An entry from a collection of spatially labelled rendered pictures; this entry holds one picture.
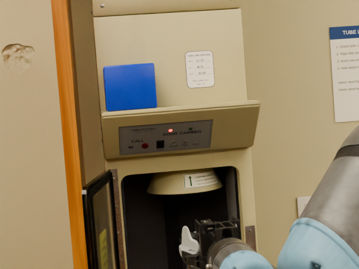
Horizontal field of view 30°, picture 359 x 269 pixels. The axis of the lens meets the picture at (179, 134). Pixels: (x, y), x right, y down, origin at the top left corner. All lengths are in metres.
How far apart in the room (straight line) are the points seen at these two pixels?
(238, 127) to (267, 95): 0.55
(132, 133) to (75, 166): 0.13
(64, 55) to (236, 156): 0.43
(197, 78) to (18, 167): 0.65
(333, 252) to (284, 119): 1.36
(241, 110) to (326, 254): 0.79
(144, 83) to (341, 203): 0.77
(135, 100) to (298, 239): 0.76
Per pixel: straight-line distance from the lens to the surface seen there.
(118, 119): 1.33
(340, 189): 0.63
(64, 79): 1.35
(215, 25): 1.47
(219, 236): 1.09
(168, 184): 1.49
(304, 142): 1.96
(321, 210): 0.63
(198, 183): 1.48
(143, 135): 1.37
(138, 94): 1.33
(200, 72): 1.45
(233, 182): 1.52
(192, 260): 1.19
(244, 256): 0.96
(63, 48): 1.35
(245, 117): 1.38
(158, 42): 1.45
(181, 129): 1.37
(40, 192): 1.88
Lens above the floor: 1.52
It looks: 3 degrees down
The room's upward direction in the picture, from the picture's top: 4 degrees counter-clockwise
